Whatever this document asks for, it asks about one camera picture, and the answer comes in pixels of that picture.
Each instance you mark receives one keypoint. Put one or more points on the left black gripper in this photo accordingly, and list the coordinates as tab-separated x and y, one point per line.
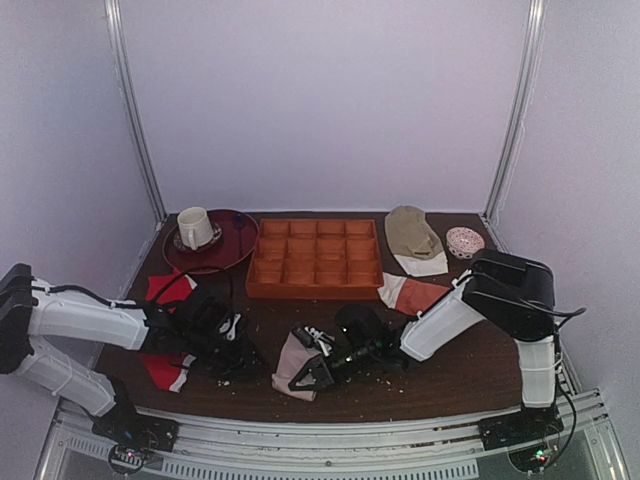
234	357

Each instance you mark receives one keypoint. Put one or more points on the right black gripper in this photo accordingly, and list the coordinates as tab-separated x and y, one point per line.
329	361

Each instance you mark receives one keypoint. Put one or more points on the mauve underwear white waistband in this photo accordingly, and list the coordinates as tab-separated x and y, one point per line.
291	376

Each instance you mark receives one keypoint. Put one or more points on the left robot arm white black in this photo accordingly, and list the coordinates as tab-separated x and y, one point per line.
181	318

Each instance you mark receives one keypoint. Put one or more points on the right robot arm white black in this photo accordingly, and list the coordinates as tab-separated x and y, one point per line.
513	293

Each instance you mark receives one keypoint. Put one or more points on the red underwear white trim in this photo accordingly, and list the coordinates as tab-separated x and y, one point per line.
169	372

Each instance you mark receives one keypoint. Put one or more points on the orange underwear white waistband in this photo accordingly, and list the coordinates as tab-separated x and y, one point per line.
409	296

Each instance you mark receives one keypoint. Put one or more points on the khaki underwear cream waistband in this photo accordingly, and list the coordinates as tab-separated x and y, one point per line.
413	243

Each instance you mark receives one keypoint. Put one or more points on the orange wooden compartment tray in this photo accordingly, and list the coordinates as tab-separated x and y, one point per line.
316	259

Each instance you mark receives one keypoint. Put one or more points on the dark red bowl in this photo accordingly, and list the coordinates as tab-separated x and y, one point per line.
237	241

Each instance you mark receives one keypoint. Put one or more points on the dark saucer plate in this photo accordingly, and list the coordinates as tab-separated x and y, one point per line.
217	235

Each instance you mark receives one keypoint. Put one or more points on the cream ceramic mug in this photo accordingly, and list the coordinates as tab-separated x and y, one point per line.
195	227

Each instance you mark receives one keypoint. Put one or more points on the pink patterned small bowl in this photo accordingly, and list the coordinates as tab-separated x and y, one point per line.
463	243

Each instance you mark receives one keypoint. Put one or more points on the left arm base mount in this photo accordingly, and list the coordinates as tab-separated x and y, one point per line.
137	437

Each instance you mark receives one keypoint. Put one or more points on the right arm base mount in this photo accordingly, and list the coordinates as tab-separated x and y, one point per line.
531	436

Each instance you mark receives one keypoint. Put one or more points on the left aluminium frame post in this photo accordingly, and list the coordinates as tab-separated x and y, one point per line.
118	44

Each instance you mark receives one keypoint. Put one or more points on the aluminium frame post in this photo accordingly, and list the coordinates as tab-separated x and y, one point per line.
118	44
514	135

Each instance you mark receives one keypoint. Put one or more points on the right aluminium frame post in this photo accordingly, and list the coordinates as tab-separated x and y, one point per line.
514	135

